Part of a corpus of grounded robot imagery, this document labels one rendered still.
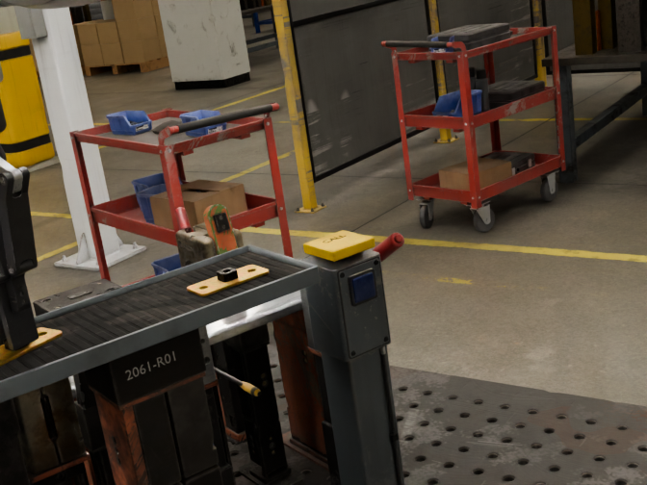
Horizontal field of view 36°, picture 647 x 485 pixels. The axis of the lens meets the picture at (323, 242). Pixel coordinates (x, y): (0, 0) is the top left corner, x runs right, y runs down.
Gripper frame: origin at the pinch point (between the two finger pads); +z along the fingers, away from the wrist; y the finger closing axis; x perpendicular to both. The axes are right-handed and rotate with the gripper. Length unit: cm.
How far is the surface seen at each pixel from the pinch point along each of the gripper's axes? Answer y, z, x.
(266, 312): 9, 20, -46
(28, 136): 597, 93, -441
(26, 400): 10.5, 14.6, -6.2
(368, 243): -16.4, 4.6, -36.2
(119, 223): 207, 64, -189
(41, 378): -7.5, 4.5, 3.2
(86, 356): -8.8, 4.0, -0.9
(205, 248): 30, 16, -56
